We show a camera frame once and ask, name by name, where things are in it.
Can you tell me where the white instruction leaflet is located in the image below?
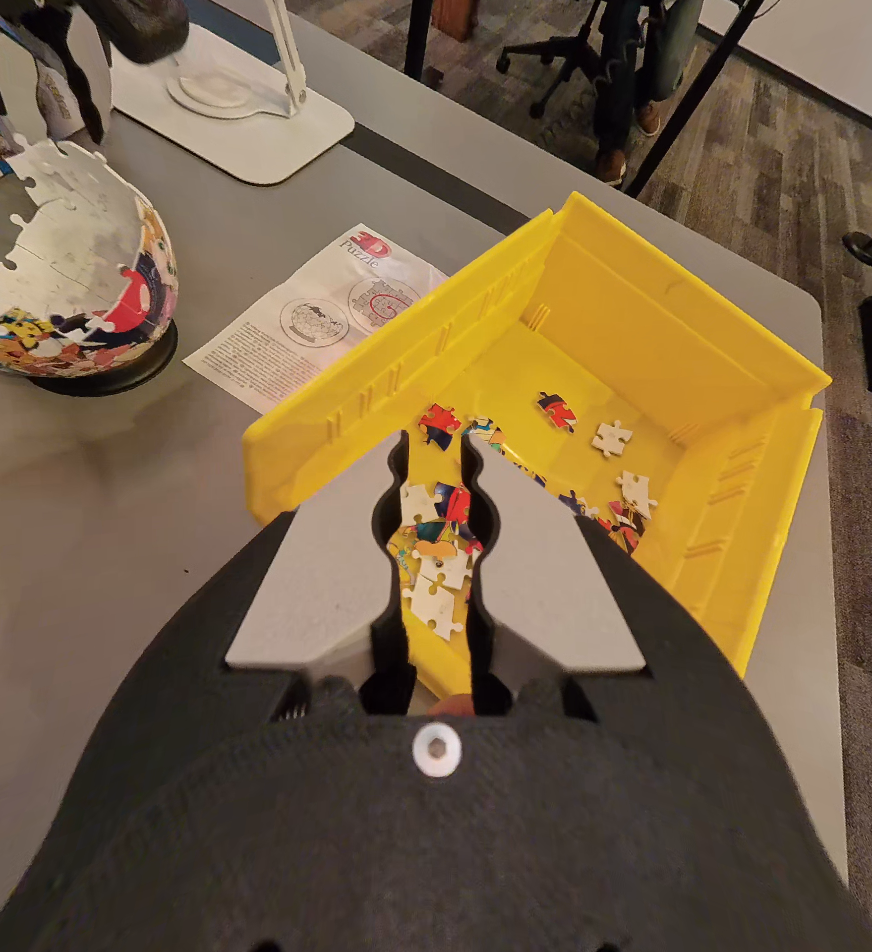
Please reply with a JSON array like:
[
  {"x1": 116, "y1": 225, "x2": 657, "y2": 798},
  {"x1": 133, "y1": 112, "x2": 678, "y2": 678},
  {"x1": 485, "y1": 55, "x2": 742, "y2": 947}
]
[{"x1": 183, "y1": 223, "x2": 448, "y2": 415}]

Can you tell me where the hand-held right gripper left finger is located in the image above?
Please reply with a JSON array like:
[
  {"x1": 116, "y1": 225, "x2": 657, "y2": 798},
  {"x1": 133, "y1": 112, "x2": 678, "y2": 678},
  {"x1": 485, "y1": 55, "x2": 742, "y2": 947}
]
[{"x1": 224, "y1": 430, "x2": 416, "y2": 716}]

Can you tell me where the yellow plastic bin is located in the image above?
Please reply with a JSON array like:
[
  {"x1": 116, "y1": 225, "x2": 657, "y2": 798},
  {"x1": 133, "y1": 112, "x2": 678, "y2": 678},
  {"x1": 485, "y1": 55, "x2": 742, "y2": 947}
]
[{"x1": 242, "y1": 191, "x2": 832, "y2": 681}]

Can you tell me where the heap of puzzle pieces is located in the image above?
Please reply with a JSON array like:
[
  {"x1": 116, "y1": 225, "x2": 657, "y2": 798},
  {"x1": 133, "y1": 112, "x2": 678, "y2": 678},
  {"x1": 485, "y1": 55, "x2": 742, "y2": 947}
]
[{"x1": 399, "y1": 402, "x2": 660, "y2": 642}]

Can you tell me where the brown wooden post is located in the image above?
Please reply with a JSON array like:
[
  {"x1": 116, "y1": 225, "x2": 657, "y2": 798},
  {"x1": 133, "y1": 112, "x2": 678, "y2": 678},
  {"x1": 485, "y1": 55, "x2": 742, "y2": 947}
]
[{"x1": 432, "y1": 0, "x2": 479, "y2": 43}]

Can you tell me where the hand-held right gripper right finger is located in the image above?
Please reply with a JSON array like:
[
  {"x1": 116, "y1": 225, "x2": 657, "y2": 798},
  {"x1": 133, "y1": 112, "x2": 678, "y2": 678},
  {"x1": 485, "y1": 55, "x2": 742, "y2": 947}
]
[{"x1": 462, "y1": 433, "x2": 646, "y2": 716}]

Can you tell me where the black round ball stand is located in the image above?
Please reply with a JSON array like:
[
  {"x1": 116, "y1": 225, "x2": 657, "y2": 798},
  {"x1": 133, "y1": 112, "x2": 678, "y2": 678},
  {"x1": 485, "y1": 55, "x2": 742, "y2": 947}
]
[{"x1": 27, "y1": 320, "x2": 178, "y2": 397}]

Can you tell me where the colourful puzzle ball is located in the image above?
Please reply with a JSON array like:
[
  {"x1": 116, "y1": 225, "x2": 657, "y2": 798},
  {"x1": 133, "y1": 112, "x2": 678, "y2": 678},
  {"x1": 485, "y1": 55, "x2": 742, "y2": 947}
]
[{"x1": 0, "y1": 134, "x2": 180, "y2": 373}]

